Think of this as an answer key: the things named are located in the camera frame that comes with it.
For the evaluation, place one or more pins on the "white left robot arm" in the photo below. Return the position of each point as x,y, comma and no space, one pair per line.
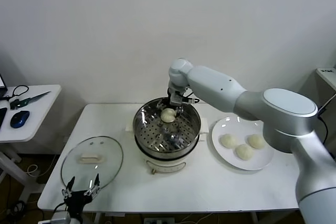
75,220

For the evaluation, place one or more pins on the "green black pointed tool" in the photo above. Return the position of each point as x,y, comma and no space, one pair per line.
31,100

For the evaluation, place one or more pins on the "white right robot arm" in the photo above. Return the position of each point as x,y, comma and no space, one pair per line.
288,111

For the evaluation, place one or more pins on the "black keyboard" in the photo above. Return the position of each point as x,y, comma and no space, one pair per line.
2,117

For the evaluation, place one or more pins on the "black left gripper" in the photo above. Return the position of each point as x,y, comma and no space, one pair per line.
76,200

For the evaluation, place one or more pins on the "white electric cooker pot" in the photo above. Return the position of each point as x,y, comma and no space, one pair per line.
162,166

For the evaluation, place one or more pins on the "white round plate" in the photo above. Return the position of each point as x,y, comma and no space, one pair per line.
225,155

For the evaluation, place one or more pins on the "stainless steel steamer basket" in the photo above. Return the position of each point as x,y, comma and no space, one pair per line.
183,134

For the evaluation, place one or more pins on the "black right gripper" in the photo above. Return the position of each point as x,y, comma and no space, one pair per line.
175,98

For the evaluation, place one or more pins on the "white side table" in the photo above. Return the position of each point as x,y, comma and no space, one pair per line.
39,119

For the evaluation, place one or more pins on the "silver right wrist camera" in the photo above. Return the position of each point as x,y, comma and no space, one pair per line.
190,100

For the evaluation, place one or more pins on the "white steamed baozi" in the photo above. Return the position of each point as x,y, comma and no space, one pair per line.
228,140
167,116
244,151
256,142

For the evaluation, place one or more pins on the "blue black computer mouse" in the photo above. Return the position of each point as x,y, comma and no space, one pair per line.
20,119

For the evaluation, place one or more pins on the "white power strip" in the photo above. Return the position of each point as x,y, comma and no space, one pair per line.
158,221

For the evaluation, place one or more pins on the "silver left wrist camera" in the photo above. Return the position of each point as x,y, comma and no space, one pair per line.
61,218

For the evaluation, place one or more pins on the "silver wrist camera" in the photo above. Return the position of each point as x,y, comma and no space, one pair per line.
190,100
61,218

